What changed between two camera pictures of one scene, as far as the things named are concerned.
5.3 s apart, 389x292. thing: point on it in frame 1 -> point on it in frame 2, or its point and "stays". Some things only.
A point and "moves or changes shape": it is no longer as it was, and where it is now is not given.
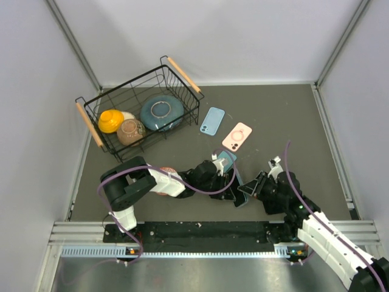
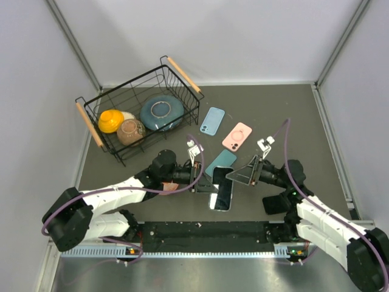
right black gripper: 249,188 -> 250,174
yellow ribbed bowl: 109,120 stays
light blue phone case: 212,121 stays
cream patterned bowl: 127,115 stays
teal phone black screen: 239,194 moves or changes shape
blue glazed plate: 161,113 stays
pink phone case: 237,137 stays
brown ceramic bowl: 130,132 stays
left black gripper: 227,195 -> 203,185
